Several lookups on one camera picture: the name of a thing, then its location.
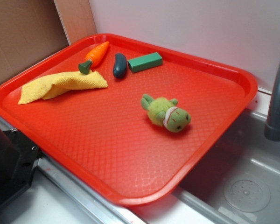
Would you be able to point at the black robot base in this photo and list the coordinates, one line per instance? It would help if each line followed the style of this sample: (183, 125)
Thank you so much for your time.
(18, 159)

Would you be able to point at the brown cardboard panel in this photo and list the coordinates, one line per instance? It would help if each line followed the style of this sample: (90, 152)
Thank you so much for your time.
(30, 31)

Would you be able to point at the grey sink basin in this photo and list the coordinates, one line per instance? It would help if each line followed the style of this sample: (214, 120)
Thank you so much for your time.
(236, 182)

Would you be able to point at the dark green toy cucumber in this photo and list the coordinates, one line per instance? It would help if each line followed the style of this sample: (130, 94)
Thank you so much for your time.
(120, 65)

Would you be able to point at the green plush frog toy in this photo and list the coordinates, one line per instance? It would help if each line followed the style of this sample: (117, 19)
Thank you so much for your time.
(165, 113)

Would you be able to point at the green rectangular block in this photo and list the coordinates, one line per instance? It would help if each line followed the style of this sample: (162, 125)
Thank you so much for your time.
(145, 62)

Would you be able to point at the orange toy carrot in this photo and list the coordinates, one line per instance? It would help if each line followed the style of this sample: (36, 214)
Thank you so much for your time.
(93, 58)

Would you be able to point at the yellow cloth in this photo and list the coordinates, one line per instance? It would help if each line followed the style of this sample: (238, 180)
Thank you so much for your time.
(51, 86)

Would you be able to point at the red plastic tray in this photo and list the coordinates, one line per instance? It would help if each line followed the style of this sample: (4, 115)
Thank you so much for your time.
(106, 139)

